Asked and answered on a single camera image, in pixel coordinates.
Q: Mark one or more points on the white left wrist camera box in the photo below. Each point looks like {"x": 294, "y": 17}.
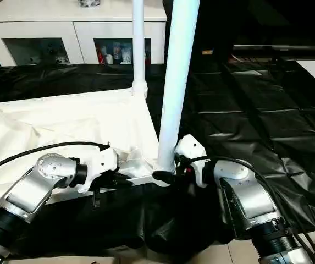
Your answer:
{"x": 99, "y": 165}

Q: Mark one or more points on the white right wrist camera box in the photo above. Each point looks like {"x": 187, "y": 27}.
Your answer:
{"x": 190, "y": 149}

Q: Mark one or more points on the small white jar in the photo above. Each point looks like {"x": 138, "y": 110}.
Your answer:
{"x": 109, "y": 59}

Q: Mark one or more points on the white cabinet with glass doors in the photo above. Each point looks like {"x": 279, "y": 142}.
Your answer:
{"x": 36, "y": 22}

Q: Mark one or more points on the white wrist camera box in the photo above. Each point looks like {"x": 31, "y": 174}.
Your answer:
{"x": 190, "y": 149}
{"x": 99, "y": 165}

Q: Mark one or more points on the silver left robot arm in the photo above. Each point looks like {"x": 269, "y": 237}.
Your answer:
{"x": 31, "y": 187}

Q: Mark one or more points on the black plastic mat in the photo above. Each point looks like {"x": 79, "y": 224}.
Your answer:
{"x": 267, "y": 121}

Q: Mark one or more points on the tall clear bottle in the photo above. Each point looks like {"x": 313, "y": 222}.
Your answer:
{"x": 117, "y": 53}

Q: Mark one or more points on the small dark grey bundle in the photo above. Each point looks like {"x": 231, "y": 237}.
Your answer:
{"x": 89, "y": 2}

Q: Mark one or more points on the white plastic table leg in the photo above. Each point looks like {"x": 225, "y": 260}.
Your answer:
{"x": 176, "y": 71}
{"x": 139, "y": 44}

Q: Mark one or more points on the white plastic table top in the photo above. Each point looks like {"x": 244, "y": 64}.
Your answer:
{"x": 64, "y": 121}

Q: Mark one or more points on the small yellow tag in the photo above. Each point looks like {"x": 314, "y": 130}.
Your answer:
{"x": 207, "y": 52}

